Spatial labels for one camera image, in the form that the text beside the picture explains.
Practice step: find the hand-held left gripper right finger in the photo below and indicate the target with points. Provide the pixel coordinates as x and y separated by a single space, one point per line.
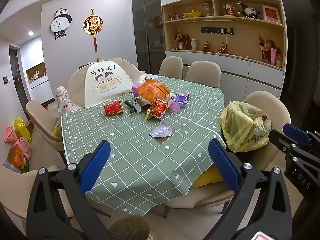
223 166

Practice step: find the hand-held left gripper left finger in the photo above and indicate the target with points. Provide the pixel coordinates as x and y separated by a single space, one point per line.
96 166

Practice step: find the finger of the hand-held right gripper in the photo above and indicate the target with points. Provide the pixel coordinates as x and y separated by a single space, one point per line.
297 132
281 137

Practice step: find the yellow plastic bag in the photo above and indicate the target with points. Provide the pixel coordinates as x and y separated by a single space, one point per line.
240 127

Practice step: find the purple toy car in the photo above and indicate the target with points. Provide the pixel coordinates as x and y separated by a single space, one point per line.
182 98

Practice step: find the pink box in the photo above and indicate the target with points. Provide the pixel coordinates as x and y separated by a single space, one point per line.
136 88

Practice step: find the orange snack bag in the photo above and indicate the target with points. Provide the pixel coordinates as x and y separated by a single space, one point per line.
152 90

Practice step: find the yellow cushion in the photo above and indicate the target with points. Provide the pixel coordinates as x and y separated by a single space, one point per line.
207 177
57 131

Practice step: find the beige chair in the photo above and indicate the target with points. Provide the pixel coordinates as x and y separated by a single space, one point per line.
200 197
15 187
40 120
202 72
272 105
171 65

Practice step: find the green checked tablecloth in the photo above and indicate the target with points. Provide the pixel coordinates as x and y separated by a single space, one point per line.
140 160

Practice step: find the red paper cup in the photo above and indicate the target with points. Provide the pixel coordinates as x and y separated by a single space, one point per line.
113 107

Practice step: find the brown fuzzy cloth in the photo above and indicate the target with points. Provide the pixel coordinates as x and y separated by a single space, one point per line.
130 227

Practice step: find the purple foil wrapper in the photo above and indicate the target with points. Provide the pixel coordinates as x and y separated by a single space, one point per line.
162 131

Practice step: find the black packet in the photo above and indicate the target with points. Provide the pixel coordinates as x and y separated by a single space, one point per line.
132 105

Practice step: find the pink water bottle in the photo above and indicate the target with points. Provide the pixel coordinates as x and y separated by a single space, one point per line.
62 97

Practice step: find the cream mesh food cover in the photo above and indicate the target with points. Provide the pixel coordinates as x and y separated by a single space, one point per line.
105 90

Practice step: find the orange gift bag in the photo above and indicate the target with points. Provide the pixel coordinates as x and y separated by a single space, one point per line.
17 158

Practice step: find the yellow snack bag on floor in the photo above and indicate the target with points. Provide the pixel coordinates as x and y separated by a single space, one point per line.
22 130

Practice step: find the red snack packet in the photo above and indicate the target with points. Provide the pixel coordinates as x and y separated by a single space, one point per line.
157 110

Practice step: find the red flower bouquet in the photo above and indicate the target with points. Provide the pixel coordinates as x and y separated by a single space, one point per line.
270 51

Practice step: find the wooden shelf cabinet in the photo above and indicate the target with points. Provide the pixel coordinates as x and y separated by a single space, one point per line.
240 62

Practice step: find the red doll figurine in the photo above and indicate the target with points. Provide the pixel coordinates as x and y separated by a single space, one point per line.
223 48
206 47

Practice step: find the dark door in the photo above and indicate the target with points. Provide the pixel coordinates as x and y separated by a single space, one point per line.
18 75

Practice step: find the red framed picture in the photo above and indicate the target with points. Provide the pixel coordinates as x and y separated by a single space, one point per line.
271 13

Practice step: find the black power strip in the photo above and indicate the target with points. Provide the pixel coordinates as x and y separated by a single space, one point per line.
217 30

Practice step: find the white cup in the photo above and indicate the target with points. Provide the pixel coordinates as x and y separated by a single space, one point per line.
194 44

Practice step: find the panda figurine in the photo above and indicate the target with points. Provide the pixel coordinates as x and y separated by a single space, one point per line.
250 11

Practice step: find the small flower bouquet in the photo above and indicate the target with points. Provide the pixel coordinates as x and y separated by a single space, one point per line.
181 40

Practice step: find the red lucky figurine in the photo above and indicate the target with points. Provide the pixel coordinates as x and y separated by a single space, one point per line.
228 9

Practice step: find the red gold hanging ornament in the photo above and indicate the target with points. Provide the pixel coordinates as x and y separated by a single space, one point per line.
92 25

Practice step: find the dark glass cabinet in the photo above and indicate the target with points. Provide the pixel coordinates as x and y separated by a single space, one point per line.
145 30

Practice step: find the clear glass jar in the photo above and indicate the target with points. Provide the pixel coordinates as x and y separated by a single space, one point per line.
208 9

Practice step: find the yellow boat ornament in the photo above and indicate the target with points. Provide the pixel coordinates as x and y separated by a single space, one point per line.
193 14

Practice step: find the wall switch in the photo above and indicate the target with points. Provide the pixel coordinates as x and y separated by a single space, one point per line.
6 80

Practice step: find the panda wall clock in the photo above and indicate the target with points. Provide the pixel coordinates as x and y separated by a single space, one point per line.
60 25

